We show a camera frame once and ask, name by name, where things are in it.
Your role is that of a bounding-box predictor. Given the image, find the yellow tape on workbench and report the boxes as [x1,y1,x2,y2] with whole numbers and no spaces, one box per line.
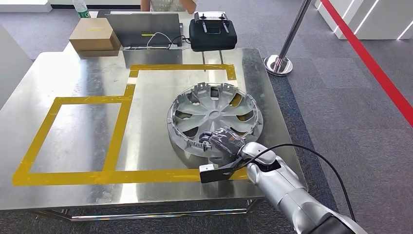
[12,63,249,187]

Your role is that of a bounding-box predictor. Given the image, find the grey laptop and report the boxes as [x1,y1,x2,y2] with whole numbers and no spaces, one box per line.
[106,12,183,50]

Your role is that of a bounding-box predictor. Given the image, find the chrome stanchion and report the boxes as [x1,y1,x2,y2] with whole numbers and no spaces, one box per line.
[263,0,313,77]

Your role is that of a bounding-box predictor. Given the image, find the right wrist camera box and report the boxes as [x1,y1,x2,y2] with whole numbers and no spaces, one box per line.
[199,156,249,184]

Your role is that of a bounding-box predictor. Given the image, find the white low bench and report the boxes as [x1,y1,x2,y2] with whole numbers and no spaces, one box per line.
[0,0,52,13]

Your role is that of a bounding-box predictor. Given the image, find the grey plastic hubcap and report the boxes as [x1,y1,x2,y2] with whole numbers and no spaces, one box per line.
[167,82,264,159]

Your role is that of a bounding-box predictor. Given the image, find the green label bottle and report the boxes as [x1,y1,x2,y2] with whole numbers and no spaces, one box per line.
[72,0,91,19]

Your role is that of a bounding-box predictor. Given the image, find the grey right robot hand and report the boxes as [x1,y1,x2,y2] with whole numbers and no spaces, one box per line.
[199,127,246,156]

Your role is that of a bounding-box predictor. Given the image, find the white cabinet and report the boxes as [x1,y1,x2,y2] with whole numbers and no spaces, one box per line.
[0,25,33,111]

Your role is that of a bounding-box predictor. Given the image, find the steel workbench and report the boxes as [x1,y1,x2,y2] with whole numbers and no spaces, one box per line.
[0,47,307,222]

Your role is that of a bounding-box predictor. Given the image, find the white cable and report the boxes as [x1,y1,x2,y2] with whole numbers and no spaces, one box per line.
[147,31,191,50]

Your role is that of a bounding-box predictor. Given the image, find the red barrier belt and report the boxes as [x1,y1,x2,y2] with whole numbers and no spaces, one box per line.
[319,0,413,127]

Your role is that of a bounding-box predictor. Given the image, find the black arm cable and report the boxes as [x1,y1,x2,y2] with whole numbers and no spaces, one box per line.
[239,143,356,222]

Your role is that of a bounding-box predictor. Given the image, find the white lit blocks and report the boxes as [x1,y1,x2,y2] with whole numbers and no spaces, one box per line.
[314,0,413,40]

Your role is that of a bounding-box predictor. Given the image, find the closed cardboard box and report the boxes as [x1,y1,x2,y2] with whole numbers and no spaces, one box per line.
[68,18,122,52]

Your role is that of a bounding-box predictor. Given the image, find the black carrying case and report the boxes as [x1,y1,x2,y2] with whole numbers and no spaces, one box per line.
[188,16,238,52]

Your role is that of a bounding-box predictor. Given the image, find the remote controller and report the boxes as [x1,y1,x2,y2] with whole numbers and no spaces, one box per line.
[194,11,230,34]

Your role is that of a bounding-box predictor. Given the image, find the person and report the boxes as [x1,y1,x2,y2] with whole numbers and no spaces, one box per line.
[141,0,197,14]

